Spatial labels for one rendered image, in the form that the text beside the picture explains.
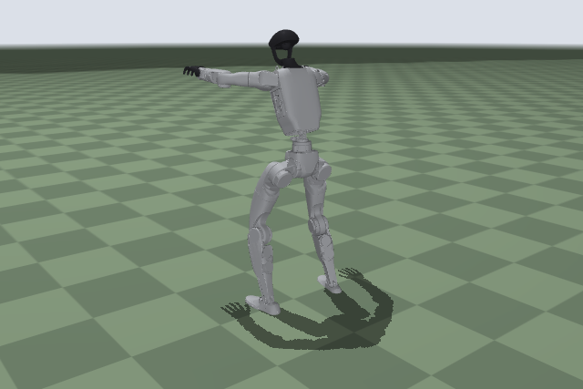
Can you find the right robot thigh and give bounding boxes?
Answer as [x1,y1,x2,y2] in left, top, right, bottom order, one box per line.
[303,157,332,235]

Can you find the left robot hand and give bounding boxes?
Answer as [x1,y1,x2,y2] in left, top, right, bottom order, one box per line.
[183,66,205,77]

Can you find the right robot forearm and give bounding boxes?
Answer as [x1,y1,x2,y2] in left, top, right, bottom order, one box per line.
[308,67,327,74]

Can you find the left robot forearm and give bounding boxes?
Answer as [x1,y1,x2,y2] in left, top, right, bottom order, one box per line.
[198,67,231,84]

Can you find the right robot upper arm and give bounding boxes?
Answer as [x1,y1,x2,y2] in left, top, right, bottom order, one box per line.
[312,69,329,87]

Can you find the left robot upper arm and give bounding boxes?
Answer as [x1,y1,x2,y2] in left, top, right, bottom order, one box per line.
[217,70,278,91]

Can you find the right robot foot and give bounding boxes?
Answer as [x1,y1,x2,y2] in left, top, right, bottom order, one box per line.
[317,275,342,293]

